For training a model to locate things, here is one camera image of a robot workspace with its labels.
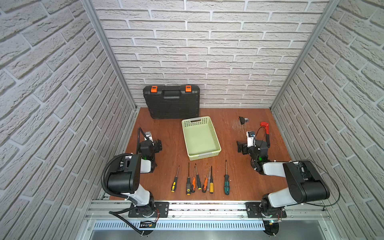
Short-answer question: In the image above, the green black screwdriver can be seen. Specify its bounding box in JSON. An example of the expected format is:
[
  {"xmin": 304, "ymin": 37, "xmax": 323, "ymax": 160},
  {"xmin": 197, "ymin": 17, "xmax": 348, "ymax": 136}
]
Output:
[{"xmin": 224, "ymin": 161, "xmax": 230, "ymax": 196}]

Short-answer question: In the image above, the black yellow small screwdriver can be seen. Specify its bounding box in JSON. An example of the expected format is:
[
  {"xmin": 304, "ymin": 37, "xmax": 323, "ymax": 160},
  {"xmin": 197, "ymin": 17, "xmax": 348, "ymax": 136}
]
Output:
[{"xmin": 171, "ymin": 167, "xmax": 180, "ymax": 193}]

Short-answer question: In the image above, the black yellow striped screwdriver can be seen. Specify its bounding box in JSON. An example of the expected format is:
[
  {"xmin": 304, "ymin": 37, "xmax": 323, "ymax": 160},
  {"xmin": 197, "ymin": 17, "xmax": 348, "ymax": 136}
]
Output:
[{"xmin": 186, "ymin": 163, "xmax": 192, "ymax": 196}]

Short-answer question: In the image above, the clear handled screwdriver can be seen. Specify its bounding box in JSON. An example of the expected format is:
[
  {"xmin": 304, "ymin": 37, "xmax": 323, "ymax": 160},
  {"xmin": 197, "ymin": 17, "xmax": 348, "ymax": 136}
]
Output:
[{"xmin": 205, "ymin": 168, "xmax": 211, "ymax": 185}]

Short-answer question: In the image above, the yellow handled screwdriver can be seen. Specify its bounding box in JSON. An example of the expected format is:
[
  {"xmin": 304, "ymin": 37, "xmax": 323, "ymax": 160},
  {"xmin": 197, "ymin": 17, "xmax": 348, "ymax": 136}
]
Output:
[{"xmin": 209, "ymin": 167, "xmax": 214, "ymax": 194}]

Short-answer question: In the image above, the orange handled long screwdriver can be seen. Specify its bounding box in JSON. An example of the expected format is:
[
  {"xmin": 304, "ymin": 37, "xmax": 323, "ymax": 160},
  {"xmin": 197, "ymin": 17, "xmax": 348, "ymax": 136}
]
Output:
[{"xmin": 202, "ymin": 176, "xmax": 209, "ymax": 193}]

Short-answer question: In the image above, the orange black screwdriver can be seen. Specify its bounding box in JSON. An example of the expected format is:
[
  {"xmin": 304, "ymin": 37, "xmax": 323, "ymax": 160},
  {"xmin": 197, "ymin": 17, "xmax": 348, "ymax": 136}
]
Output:
[{"xmin": 191, "ymin": 167, "xmax": 196, "ymax": 193}]

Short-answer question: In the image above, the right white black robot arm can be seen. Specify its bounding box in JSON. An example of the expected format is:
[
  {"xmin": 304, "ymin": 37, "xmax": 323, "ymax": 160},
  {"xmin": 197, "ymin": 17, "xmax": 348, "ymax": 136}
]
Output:
[{"xmin": 237, "ymin": 140, "xmax": 331, "ymax": 215}]

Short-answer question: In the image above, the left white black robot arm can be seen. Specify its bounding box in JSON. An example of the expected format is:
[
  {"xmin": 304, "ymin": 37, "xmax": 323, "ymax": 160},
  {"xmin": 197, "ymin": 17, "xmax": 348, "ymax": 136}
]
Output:
[{"xmin": 101, "ymin": 127, "xmax": 162, "ymax": 217}]

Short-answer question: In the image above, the light green plastic bin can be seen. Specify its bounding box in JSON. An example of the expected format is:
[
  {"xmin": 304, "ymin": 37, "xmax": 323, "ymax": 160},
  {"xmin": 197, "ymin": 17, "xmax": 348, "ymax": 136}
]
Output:
[{"xmin": 182, "ymin": 116, "xmax": 222, "ymax": 161}]

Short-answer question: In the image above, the black yellow-tip screwdriver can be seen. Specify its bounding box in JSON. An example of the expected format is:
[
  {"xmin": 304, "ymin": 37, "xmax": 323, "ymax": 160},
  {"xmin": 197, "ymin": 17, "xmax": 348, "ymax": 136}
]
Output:
[{"xmin": 195, "ymin": 165, "xmax": 202, "ymax": 190}]

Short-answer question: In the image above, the red pipe wrench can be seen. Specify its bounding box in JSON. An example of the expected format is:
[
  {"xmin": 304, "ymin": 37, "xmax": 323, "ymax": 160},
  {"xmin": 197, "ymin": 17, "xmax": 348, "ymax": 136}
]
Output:
[{"xmin": 260, "ymin": 122, "xmax": 271, "ymax": 148}]

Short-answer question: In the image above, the small black metal part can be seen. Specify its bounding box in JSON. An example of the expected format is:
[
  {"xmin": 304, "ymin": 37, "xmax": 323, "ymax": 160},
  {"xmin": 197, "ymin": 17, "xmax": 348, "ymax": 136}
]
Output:
[{"xmin": 239, "ymin": 116, "xmax": 249, "ymax": 125}]

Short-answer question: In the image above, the black plastic tool case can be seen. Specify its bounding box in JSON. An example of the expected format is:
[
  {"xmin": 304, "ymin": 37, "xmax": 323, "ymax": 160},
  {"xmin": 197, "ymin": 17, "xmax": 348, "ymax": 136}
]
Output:
[{"xmin": 143, "ymin": 85, "xmax": 200, "ymax": 120}]

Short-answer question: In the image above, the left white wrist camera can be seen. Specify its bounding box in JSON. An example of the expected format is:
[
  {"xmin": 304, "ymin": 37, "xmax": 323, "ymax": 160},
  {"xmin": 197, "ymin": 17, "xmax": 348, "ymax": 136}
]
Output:
[{"xmin": 145, "ymin": 132, "xmax": 154, "ymax": 142}]

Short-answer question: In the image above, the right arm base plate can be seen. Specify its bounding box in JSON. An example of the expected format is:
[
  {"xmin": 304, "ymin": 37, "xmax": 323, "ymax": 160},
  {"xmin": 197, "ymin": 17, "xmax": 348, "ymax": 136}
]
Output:
[{"xmin": 245, "ymin": 202, "xmax": 287, "ymax": 219}]

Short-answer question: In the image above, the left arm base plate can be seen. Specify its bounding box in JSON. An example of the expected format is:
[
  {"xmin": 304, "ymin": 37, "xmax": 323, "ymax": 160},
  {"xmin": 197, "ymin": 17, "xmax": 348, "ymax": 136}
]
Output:
[{"xmin": 128, "ymin": 202, "xmax": 170, "ymax": 219}]

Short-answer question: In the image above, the aluminium front rail frame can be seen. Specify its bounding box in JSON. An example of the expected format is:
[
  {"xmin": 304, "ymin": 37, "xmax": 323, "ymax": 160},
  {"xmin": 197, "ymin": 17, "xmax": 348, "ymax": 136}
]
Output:
[{"xmin": 76, "ymin": 200, "xmax": 341, "ymax": 240}]

